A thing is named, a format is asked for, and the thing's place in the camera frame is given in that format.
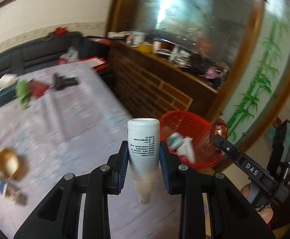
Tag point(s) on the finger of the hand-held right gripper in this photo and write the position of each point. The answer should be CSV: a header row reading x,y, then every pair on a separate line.
x,y
224,145

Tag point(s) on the black toy gun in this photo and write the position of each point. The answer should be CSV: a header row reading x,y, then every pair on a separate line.
x,y
65,82

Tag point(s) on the red brown snack wrapper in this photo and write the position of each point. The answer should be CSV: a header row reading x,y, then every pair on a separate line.
x,y
220,125

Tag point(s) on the red flat packet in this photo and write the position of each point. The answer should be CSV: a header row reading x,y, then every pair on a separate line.
x,y
38,88

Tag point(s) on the wooden glass partition cabinet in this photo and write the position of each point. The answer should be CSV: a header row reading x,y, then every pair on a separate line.
x,y
140,79

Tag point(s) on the red plastic basket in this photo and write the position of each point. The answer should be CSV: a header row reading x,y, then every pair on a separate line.
x,y
182,122

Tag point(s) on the red cloth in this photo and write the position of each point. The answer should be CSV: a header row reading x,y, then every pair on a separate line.
x,y
60,30

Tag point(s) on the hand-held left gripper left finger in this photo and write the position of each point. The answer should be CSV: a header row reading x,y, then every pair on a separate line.
x,y
121,169

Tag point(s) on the yellow box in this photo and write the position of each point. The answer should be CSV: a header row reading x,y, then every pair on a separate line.
x,y
145,48

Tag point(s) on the teal cartoon packet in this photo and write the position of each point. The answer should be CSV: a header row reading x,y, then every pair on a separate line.
x,y
176,139

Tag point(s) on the white plastic bottle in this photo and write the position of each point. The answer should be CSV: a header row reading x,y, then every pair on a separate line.
x,y
143,144

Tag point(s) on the white plastic bag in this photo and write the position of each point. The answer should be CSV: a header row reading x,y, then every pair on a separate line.
x,y
70,54

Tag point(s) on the green cloth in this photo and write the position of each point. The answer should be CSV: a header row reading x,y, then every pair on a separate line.
x,y
23,92

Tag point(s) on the pink cloth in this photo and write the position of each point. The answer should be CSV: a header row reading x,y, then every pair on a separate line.
x,y
213,72

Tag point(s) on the black handbag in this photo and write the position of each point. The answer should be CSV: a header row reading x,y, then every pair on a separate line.
x,y
196,64

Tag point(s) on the black sofa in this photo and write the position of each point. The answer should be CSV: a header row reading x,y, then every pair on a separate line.
x,y
35,54

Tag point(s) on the black bag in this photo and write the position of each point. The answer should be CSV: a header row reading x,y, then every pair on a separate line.
x,y
90,48

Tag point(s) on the red paper bag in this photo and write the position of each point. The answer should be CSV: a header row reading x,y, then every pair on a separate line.
x,y
96,63

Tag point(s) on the white medicine box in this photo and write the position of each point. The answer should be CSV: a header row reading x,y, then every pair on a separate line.
x,y
188,149

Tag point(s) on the person's right hand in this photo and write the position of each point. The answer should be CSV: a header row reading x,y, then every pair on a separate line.
x,y
244,191

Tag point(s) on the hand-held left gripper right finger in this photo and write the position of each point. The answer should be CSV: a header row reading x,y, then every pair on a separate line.
x,y
166,169

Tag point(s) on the yellow plastic container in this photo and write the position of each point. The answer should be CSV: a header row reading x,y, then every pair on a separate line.
x,y
6,163

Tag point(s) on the green tissue box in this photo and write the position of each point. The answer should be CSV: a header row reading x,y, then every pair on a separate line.
x,y
5,95

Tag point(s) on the white jar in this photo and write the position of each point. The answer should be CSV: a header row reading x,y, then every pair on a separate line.
x,y
138,37

